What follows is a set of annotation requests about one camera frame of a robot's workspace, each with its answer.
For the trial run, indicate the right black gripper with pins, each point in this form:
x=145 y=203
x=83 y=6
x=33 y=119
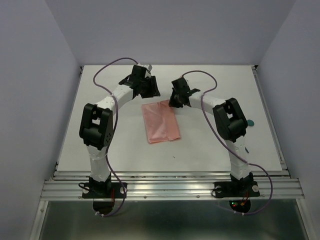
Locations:
x=172 y=103

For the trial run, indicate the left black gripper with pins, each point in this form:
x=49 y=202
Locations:
x=155 y=91

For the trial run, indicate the pink satin napkin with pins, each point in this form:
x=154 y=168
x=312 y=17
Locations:
x=160 y=122

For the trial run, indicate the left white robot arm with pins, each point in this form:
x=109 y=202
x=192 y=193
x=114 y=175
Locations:
x=97 y=128

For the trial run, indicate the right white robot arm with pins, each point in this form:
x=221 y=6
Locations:
x=231 y=126

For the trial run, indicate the teal plastic spoon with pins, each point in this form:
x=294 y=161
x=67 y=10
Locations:
x=250 y=122

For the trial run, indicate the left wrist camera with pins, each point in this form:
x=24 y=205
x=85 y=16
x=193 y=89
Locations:
x=148 y=67

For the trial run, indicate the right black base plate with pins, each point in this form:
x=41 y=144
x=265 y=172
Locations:
x=233 y=189

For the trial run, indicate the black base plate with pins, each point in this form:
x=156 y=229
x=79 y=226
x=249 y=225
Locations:
x=112 y=191
x=233 y=189

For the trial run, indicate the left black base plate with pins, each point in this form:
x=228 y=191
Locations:
x=112 y=191

